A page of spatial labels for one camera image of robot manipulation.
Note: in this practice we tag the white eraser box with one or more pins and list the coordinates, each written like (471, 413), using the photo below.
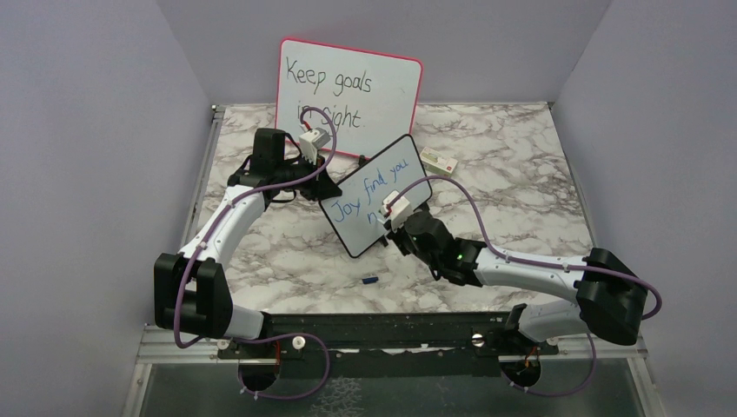
(437, 163)

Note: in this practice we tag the black framed small whiteboard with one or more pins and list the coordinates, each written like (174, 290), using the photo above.
(355, 215)

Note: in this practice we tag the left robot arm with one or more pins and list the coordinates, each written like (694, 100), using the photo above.
(191, 293)

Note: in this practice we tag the pink framed whiteboard with writing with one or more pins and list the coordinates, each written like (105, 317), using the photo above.
(370, 97)

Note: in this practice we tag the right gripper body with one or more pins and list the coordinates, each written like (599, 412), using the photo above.
(402, 241)

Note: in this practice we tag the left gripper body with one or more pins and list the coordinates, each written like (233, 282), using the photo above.
(297, 171)

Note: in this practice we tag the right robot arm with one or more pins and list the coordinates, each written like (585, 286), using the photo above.
(593, 294)

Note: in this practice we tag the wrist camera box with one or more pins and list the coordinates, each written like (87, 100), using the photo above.
(311, 142)
(395, 210)

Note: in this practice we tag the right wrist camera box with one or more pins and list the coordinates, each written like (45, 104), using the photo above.
(395, 210)

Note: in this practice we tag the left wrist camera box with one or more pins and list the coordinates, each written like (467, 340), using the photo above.
(311, 142)

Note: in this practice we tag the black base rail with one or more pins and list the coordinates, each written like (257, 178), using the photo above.
(309, 346)

